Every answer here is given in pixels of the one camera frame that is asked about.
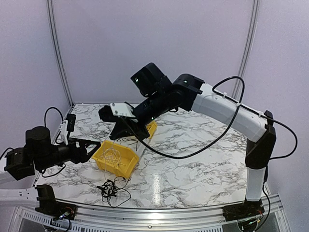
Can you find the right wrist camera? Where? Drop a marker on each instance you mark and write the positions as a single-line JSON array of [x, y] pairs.
[[111, 112]]

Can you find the white plastic bin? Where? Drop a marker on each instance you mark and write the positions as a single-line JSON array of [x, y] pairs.
[[131, 142]]

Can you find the left aluminium corner post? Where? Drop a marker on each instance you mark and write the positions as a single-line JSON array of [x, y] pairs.
[[58, 55]]

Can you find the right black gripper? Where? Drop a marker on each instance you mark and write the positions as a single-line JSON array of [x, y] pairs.
[[135, 128]]

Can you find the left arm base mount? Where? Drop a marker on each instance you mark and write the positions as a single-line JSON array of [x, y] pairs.
[[58, 210]]

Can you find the aluminium corner post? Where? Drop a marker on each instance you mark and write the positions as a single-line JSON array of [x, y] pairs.
[[58, 55], [249, 39]]

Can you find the far yellow plastic bin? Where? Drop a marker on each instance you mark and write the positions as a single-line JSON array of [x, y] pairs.
[[151, 128]]

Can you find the right aluminium corner post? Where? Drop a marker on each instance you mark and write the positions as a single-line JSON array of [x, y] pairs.
[[249, 39]]

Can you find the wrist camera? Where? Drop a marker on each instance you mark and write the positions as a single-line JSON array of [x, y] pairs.
[[111, 112], [67, 127]]

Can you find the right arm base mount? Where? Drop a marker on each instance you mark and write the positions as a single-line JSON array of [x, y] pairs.
[[242, 210]]

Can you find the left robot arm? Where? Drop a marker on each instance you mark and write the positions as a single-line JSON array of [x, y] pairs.
[[39, 154]]

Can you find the yellow plastic bin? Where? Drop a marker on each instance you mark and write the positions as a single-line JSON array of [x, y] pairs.
[[151, 128], [116, 159]]

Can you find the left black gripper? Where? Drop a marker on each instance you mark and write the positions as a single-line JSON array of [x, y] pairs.
[[77, 158]]

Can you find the aluminium front frame rail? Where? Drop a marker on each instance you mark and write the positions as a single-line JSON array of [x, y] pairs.
[[95, 218]]

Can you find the near yellow plastic bin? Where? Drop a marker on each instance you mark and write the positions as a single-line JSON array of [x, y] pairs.
[[116, 159]]

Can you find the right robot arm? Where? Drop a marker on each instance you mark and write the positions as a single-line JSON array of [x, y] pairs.
[[192, 94]]

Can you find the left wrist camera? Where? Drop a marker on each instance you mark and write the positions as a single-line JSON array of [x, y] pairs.
[[67, 127]]

